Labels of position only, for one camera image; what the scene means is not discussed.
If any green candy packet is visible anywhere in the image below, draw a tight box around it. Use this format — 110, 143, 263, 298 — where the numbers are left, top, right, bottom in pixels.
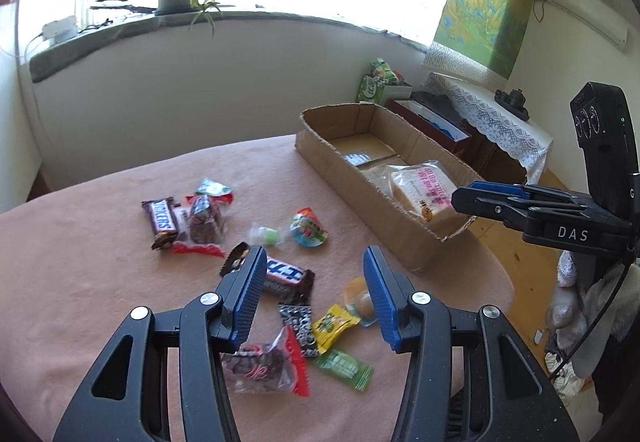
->
314, 348, 373, 392

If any red-edged dried fruit bag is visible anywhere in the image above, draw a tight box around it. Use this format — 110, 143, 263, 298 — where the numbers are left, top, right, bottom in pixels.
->
220, 326, 310, 398

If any black patterned candy packet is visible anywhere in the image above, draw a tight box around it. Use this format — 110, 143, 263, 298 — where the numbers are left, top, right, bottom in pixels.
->
278, 303, 320, 358

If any red-edged dark snack bag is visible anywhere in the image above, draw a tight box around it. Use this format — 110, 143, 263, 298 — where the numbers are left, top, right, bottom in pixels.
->
170, 194, 230, 258

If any white gloved right hand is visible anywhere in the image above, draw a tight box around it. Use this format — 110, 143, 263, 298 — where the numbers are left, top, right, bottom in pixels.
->
546, 251, 639, 378

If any lace cloth covered cabinet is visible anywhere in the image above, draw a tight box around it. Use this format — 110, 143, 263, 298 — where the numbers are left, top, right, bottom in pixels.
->
423, 42, 553, 184

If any black object on cabinet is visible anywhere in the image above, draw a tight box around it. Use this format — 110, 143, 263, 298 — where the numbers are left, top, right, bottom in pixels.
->
494, 89, 529, 121

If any packaged bread loaf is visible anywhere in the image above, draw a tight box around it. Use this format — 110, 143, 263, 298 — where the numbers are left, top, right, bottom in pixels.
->
371, 161, 471, 239

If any dark red open box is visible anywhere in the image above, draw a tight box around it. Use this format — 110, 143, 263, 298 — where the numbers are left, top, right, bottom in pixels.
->
385, 99, 471, 157

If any cardboard box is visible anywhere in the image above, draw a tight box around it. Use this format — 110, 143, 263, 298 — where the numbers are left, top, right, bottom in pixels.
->
295, 103, 480, 270

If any large Snickers bar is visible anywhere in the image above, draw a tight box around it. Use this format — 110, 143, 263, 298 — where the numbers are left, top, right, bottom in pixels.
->
219, 241, 317, 306

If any pink tablecloth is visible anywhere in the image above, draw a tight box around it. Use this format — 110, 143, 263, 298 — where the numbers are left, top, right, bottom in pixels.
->
1, 136, 514, 441

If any yellow candy packet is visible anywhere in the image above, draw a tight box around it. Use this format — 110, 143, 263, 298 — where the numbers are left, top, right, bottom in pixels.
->
311, 303, 360, 354

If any small Snickers bar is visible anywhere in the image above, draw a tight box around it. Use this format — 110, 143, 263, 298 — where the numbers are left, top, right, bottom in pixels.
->
141, 196, 179, 251

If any clear wrapped green candy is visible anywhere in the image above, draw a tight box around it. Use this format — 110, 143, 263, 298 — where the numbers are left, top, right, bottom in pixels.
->
248, 223, 284, 247

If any green paper bag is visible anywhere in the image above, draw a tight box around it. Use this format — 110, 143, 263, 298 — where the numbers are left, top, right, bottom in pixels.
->
356, 58, 412, 106

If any air conditioner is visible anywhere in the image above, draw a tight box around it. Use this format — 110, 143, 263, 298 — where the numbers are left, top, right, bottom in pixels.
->
548, 0, 628, 51

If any round colourful jelly cup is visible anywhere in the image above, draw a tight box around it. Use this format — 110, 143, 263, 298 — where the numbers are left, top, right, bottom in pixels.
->
290, 207, 329, 248

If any white box on windowsill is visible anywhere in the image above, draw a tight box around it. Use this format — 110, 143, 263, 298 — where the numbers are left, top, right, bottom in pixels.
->
41, 16, 78, 44

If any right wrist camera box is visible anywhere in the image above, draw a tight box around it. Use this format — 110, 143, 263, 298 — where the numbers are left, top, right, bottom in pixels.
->
570, 82, 639, 221

